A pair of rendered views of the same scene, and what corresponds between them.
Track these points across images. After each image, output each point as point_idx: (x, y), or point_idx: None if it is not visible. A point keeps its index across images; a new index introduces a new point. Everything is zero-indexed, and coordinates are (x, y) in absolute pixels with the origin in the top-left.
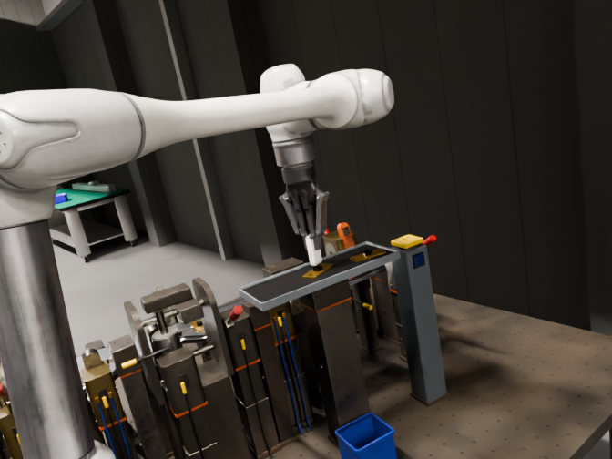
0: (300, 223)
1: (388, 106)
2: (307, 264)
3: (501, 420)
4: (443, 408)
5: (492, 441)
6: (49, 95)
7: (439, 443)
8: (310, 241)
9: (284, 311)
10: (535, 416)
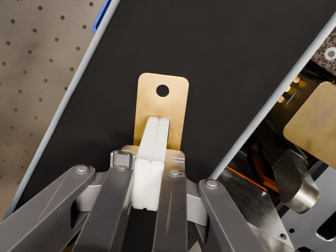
0: (179, 209)
1: None
2: (218, 167)
3: (33, 118)
4: None
5: (30, 85)
6: None
7: (76, 67)
8: (142, 151)
9: (281, 106)
10: (7, 131)
